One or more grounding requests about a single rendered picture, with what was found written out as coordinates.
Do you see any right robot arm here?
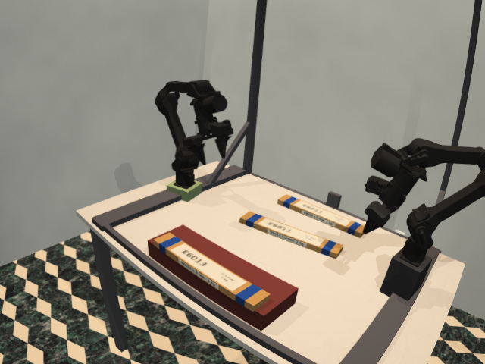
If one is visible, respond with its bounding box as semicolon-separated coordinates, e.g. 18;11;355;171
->
155;80;231;189

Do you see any tan welding electrode pack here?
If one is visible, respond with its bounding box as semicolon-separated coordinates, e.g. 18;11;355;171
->
239;212;344;259

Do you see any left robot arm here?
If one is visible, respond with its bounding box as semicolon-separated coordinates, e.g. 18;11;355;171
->
365;138;485;267

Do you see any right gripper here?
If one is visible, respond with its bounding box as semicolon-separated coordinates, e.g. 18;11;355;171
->
183;114;234;165

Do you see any tan cardboard pack with blue bands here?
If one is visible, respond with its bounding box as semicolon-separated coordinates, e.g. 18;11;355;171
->
277;194;364;238

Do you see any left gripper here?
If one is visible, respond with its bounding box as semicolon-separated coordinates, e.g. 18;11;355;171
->
363;179;410;234

